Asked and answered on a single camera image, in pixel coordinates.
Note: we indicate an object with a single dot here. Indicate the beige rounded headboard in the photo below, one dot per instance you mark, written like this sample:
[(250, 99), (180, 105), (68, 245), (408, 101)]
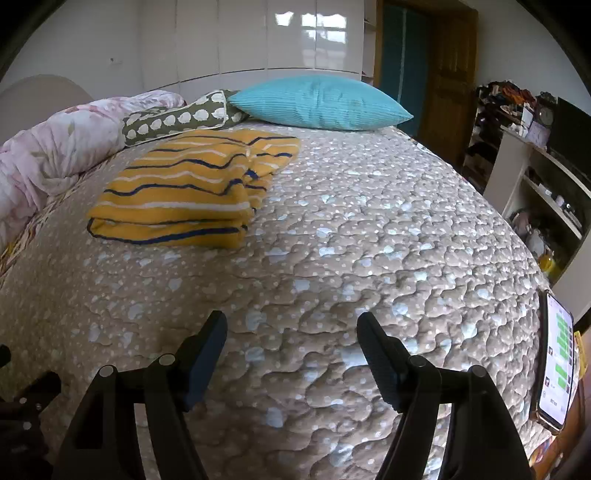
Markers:
[(41, 90)]

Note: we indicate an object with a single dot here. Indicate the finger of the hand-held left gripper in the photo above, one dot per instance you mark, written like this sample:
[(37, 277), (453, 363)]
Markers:
[(39, 387)]

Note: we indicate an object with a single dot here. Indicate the dark cluttered shoe rack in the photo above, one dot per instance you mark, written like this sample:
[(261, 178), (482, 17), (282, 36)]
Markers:
[(494, 124)]

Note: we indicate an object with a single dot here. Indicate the beige quilted bedspread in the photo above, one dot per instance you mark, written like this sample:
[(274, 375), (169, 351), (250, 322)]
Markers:
[(323, 300)]

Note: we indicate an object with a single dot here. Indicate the black monitor screen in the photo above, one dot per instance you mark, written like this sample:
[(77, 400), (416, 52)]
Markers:
[(572, 134)]

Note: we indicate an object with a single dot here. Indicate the white glossy wardrobe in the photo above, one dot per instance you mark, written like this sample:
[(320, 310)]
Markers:
[(258, 37)]

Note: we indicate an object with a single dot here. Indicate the pink floral duvet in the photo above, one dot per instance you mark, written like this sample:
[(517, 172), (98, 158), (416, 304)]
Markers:
[(60, 143)]

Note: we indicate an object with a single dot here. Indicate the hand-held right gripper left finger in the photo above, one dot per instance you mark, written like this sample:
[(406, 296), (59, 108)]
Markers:
[(203, 369)]

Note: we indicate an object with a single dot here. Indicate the turquoise ribbed pillow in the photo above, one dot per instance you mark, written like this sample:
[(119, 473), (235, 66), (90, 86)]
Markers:
[(318, 104)]

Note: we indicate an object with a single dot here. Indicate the yellow bottle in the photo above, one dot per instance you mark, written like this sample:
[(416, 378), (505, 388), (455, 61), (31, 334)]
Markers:
[(547, 263)]

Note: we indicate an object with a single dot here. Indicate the smartphone with lit screen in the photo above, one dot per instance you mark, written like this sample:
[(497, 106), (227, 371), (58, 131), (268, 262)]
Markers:
[(556, 364)]

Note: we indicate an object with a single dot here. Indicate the olive pillow with white print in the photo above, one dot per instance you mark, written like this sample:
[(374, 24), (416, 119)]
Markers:
[(175, 117)]

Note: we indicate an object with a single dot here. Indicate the round desk clock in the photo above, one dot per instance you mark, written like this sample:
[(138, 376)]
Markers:
[(546, 115)]

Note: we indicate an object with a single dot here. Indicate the wooden door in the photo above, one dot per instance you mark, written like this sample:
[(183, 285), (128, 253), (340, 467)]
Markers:
[(448, 83)]

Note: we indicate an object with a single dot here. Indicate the white shelf unit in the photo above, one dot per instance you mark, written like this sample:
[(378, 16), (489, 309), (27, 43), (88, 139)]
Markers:
[(540, 194)]

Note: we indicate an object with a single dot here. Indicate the yellow striped knit garment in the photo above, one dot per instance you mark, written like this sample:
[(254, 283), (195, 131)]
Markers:
[(194, 189)]

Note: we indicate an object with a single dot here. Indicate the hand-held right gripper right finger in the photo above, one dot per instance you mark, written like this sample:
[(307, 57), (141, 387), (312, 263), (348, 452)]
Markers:
[(383, 364)]

